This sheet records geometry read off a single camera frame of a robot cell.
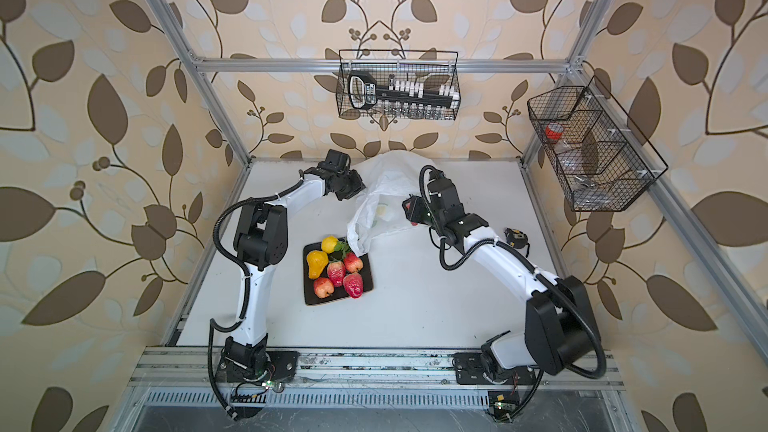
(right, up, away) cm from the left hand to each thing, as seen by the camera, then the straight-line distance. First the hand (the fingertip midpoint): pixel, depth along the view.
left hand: (367, 181), depth 103 cm
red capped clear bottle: (+57, +14, -15) cm, 60 cm away
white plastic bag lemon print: (+8, +1, -11) cm, 14 cm away
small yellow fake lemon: (-11, -20, -11) cm, 25 cm away
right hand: (+14, -8, -19) cm, 25 cm away
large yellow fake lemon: (-13, -24, -16) cm, 32 cm away
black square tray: (-14, -34, -18) cm, 41 cm away
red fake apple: (-3, -25, -15) cm, 29 cm away
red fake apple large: (-10, -30, -20) cm, 38 cm away
